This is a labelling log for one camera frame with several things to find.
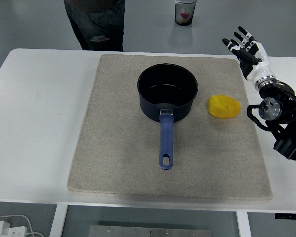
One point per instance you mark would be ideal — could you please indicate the black table control panel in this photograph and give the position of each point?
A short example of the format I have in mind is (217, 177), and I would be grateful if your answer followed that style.
(289, 216)

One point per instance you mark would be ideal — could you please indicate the white table leg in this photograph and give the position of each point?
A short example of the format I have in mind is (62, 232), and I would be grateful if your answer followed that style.
(58, 222)
(243, 224)

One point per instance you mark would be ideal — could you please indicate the black waste bin with bag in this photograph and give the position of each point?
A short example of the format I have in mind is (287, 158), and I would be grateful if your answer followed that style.
(185, 14)

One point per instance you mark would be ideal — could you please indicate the yellow potato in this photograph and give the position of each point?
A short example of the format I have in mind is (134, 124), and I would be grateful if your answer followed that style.
(223, 106)

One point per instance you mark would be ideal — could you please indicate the grey metal plate with screws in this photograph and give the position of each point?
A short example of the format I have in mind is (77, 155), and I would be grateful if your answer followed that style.
(150, 232)

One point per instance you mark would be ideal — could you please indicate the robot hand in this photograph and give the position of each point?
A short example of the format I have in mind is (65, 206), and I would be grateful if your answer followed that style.
(260, 66)

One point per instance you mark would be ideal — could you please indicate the beige fabric mat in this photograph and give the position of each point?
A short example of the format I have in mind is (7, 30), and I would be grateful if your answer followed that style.
(118, 148)

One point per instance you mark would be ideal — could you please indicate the person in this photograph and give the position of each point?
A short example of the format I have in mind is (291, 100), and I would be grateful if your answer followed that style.
(96, 22)

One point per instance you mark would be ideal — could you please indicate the white power adapter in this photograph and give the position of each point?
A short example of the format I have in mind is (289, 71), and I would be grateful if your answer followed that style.
(5, 229)

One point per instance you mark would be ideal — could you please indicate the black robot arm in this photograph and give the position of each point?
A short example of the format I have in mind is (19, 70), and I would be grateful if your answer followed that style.
(286, 116)

